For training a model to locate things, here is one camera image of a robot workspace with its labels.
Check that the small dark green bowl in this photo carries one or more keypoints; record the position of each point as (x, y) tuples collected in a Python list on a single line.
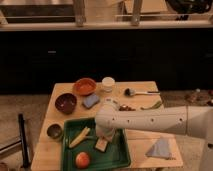
[(55, 131)]

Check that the orange bowl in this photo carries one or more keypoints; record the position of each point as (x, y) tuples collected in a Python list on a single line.
[(84, 86)]

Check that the wooden table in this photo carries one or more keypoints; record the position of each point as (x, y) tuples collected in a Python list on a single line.
[(47, 155)]

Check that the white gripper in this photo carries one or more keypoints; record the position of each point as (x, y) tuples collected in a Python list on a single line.
[(106, 133)]

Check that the brown small food item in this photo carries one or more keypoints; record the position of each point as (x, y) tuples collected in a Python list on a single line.
[(126, 108)]

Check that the black metal stand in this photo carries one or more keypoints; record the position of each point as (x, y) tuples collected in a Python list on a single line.
[(24, 146)]

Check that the tan eraser block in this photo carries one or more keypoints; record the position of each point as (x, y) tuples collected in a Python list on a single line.
[(101, 145)]

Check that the red apple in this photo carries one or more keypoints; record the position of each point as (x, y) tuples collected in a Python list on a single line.
[(82, 160)]

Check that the green vegetable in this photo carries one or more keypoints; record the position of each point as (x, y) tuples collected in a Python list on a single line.
[(154, 106)]

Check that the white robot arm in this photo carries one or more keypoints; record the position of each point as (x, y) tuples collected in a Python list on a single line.
[(192, 121)]

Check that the dark red bowl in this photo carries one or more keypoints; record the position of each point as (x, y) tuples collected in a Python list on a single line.
[(66, 103)]

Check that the grey folded cloth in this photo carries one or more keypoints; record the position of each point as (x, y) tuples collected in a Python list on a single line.
[(160, 149)]

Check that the white cup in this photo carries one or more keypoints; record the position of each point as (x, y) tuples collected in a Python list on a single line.
[(108, 84)]

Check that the blue sponge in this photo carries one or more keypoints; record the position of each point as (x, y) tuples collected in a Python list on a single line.
[(90, 101)]

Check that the green plastic tray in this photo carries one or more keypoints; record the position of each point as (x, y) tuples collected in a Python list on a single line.
[(115, 156)]

